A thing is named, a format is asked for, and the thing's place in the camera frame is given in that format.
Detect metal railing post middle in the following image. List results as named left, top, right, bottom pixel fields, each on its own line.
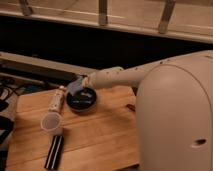
left=98, top=0, right=108, bottom=26

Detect white tube bottle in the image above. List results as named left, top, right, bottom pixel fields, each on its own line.
left=49, top=86, right=65, bottom=113

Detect clear plastic cup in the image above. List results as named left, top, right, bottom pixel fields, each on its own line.
left=40, top=112, right=63, bottom=135

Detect metal railing post right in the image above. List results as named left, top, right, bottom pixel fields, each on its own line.
left=158, top=0, right=176, bottom=34

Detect metal railing post left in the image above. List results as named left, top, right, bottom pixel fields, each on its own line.
left=19, top=0, right=33, bottom=16

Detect metal railing post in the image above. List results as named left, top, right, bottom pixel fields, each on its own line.
left=19, top=0, right=33, bottom=16
left=158, top=0, right=176, bottom=34
left=98, top=0, right=108, bottom=26

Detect black cables at left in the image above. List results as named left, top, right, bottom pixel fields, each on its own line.
left=0, top=76, right=21, bottom=171

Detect wooden cutting board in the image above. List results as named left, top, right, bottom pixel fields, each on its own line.
left=6, top=86, right=139, bottom=171

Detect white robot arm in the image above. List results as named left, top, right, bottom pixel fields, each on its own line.
left=82, top=50, right=213, bottom=171

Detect black white striped bar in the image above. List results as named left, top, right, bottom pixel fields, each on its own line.
left=44, top=135, right=64, bottom=170

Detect black ceramic bowl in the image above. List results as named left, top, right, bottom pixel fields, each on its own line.
left=66, top=88, right=97, bottom=112

